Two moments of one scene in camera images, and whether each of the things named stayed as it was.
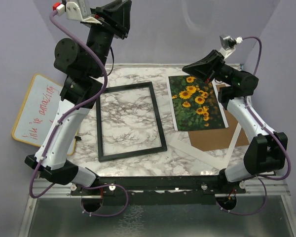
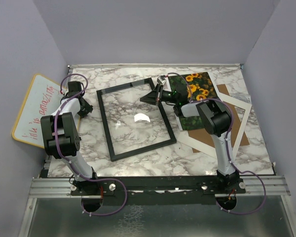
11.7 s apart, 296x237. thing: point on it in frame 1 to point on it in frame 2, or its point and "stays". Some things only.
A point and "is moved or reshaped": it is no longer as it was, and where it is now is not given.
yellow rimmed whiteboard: (37, 112) stays
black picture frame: (162, 148) is moved or reshaped
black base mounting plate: (162, 190) stays
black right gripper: (207, 68) to (151, 98)
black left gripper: (115, 17) to (88, 108)
